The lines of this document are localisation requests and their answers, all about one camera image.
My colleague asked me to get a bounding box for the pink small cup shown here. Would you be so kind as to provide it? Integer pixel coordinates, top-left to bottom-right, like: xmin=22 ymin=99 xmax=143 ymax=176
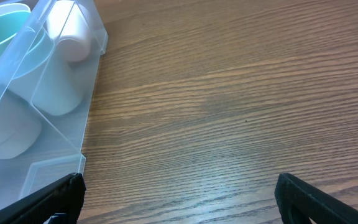
xmin=46 ymin=1 xmax=91 ymax=62

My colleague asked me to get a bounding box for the clear plastic storage bin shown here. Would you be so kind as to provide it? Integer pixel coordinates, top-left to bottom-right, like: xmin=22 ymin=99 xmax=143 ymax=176
xmin=0 ymin=0 xmax=108 ymax=210

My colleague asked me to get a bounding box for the grey small cup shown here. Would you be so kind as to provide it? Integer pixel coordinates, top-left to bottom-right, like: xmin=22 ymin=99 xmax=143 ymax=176
xmin=8 ymin=55 xmax=83 ymax=116

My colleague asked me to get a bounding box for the beige tall cup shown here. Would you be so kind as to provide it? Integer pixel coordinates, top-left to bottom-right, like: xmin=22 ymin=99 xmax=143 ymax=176
xmin=0 ymin=91 xmax=42 ymax=159

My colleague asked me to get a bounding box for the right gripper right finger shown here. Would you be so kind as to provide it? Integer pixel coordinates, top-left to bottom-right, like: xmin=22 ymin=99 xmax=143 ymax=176
xmin=275 ymin=173 xmax=358 ymax=224

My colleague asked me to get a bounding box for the light blue small cup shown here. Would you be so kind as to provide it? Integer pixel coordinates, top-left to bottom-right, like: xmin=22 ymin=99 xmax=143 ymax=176
xmin=13 ymin=28 xmax=53 ymax=79

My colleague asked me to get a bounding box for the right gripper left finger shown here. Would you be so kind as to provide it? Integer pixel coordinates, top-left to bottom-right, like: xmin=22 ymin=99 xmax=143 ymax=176
xmin=0 ymin=173 xmax=86 ymax=224

